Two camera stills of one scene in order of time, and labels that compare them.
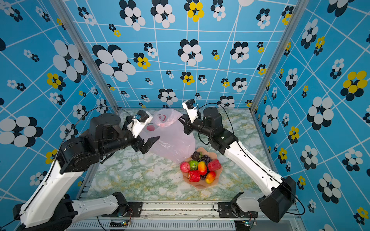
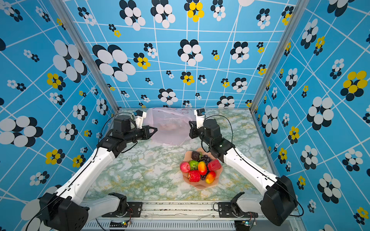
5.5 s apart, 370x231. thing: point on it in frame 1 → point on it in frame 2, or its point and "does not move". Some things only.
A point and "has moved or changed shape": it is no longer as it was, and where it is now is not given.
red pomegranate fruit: (214, 165) does not move
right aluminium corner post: (297, 12) does not move
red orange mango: (202, 168) does not move
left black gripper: (147, 146) → (147, 134)
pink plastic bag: (175, 145) has moved or changed shape
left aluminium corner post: (60, 6) does not move
